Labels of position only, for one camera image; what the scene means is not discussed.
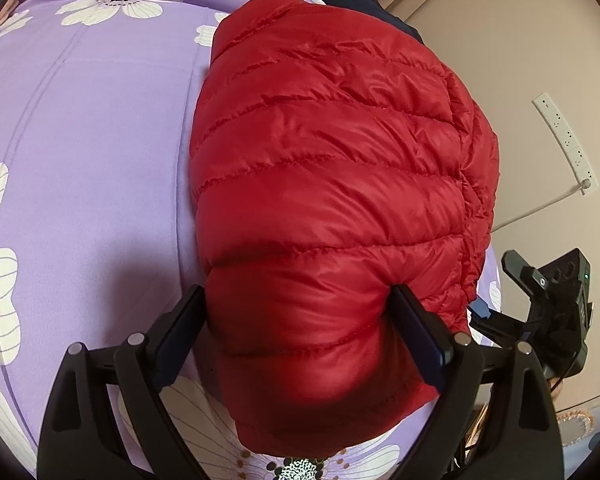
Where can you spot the red quilted down jacket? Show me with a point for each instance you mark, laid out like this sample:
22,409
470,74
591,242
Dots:
330,185

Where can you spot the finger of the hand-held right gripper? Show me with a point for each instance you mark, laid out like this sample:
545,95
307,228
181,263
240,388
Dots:
522,272
500,327

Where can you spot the white power strip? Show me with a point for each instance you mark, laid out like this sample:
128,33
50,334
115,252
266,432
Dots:
562,127

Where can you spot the purple floral bed sheet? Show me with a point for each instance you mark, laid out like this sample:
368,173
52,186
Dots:
105,135

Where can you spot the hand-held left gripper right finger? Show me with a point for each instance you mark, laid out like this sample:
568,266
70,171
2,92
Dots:
415,325

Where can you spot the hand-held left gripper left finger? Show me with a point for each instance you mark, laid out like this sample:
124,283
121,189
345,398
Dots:
190,320

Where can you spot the pale floral cloth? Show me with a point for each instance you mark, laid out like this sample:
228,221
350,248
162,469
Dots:
580,420

